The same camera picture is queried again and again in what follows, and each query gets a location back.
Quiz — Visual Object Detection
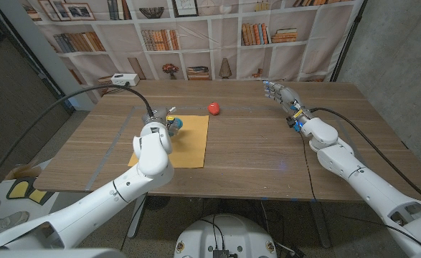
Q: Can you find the brown cardboard box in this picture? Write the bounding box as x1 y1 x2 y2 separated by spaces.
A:
4 159 53 181

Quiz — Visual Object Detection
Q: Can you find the black backdrop stand pole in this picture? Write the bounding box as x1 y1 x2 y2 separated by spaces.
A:
330 0 369 82

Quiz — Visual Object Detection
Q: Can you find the black power strip cable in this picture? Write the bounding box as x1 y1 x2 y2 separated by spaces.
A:
104 82 131 95

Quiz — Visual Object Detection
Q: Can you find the yellow felt sheet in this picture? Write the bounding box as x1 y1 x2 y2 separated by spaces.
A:
127 114 210 169

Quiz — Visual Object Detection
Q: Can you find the black box on torso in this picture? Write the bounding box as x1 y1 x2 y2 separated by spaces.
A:
212 249 238 258

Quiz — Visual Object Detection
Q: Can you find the printed bookshelf backdrop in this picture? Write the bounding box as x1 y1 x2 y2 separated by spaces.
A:
18 0 367 105

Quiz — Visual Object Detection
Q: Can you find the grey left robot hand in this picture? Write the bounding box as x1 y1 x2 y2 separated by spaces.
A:
141 105 184 138

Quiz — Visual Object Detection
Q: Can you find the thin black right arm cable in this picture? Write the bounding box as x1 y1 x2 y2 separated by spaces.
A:
299 131 421 250

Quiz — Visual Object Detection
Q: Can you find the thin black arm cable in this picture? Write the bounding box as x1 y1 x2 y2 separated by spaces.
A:
299 131 421 250
119 195 143 252

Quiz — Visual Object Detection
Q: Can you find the grey table leg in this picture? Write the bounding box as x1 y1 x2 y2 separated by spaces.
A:
308 200 333 249
126 195 148 239

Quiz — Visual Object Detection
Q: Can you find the white power strip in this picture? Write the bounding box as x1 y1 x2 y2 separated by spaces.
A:
110 73 141 87

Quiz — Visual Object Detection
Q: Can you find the white panel with yellow patches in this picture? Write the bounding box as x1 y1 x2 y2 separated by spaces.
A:
0 176 61 230

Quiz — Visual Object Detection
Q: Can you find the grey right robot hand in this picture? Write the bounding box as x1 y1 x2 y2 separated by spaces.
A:
262 80 314 127

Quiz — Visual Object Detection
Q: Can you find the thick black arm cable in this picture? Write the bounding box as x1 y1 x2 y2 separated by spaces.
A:
309 106 421 206
0 84 156 194

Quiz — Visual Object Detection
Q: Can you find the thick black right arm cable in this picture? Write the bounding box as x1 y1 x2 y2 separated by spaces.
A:
309 106 421 206

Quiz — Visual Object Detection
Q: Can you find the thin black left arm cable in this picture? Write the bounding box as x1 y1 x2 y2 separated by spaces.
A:
119 195 143 252

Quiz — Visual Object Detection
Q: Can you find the white robot torso base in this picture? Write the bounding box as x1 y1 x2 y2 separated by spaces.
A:
173 214 278 258

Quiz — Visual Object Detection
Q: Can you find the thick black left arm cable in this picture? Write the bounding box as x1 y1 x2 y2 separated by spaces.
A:
0 84 156 194

